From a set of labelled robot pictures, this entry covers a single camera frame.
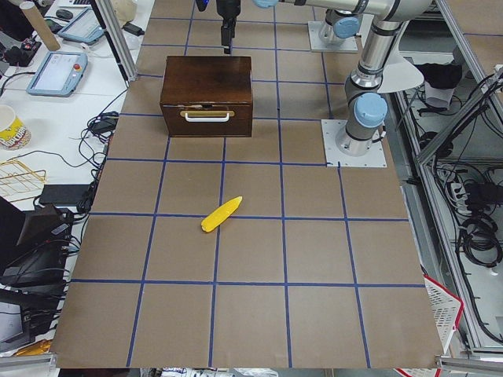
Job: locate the cardboard tube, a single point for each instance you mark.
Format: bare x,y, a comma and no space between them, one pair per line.
36,20

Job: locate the near blue teach pendant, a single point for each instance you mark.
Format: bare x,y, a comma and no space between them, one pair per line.
58,75

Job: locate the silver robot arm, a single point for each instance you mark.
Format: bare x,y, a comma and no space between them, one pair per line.
332,16
367,109

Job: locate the gold wire rack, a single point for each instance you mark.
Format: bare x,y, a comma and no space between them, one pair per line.
20,182

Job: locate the yellow corn cob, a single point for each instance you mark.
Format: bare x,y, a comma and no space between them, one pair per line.
220,214

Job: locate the far blue teach pendant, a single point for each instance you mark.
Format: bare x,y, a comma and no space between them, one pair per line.
83,28

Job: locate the yellow popcorn paper cup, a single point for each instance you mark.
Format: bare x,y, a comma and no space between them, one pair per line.
14,134

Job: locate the blue teach pendant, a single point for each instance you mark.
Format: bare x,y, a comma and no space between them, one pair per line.
83,28
58,75

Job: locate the dark brown wooden box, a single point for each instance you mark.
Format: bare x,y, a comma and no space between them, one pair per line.
202,80

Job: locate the wooden drawer with white handle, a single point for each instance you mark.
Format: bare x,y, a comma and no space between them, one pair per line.
208,120

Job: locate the black power adapter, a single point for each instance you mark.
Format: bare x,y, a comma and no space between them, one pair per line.
133,29

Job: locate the white plastic chair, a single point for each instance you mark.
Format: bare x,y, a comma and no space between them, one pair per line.
399,74

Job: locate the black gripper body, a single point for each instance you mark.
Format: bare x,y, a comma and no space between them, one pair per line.
228,9

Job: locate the black computer mouse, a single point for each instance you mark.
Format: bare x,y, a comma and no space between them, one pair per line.
64,14

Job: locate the white red plastic basket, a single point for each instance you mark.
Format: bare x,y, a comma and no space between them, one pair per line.
447,310

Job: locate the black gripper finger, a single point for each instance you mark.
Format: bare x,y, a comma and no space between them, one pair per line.
228,33

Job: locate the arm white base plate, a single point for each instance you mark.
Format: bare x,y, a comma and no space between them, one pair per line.
337,38
343,151

